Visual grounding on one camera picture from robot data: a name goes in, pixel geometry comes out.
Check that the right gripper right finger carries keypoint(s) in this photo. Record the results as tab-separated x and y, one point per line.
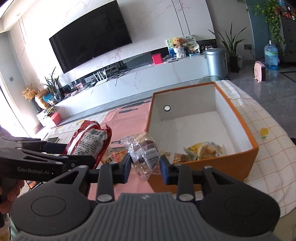
180	176

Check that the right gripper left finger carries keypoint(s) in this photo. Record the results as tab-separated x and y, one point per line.
110	175

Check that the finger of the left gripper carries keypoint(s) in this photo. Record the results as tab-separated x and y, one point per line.
33	144
77	161

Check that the cracker stick snack bag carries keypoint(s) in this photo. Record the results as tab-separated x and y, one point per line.
176	158

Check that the red snack packet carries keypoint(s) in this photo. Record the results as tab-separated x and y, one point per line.
90	140

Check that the yellow chips bag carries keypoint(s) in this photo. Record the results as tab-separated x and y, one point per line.
205	150

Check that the brown round-label snack bag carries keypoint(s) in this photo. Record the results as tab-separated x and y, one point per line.
113	155

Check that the person's left hand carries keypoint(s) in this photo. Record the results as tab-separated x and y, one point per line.
12	194

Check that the red white storage box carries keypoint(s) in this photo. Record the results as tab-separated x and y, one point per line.
49	117

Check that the orange cardboard box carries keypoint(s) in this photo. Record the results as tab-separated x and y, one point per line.
182	117

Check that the brown plush toy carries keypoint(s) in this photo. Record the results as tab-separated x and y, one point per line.
39	99

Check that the dried orange flowers vase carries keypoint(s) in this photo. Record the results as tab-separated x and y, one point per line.
29	93

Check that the pink bottle-print mat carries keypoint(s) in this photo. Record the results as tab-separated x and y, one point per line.
124	129

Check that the small green plant vase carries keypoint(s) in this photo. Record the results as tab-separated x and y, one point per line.
52	84

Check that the white wifi router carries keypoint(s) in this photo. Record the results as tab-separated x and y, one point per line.
100	77

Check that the lemon checkered tablecloth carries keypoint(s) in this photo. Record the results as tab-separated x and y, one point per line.
273	171

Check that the white tv console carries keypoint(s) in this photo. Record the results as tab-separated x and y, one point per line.
137	81

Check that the red box on console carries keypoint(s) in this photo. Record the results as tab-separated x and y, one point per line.
157	58

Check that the silver trash can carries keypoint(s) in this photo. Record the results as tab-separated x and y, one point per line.
217	63

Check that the potted long-leaf plant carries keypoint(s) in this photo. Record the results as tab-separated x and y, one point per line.
230	42

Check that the pink small heater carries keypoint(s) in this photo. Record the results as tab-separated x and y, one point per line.
260	71

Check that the teddy bear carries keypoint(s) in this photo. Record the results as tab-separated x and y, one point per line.
179	45

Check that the blue water jug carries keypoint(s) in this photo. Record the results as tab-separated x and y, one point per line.
271	56

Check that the dark grey cabinet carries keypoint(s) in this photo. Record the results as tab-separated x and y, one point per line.
287	49

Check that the hanging green vine plant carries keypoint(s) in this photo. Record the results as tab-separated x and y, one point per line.
265	25

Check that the black wall television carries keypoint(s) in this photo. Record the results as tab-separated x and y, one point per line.
93	34

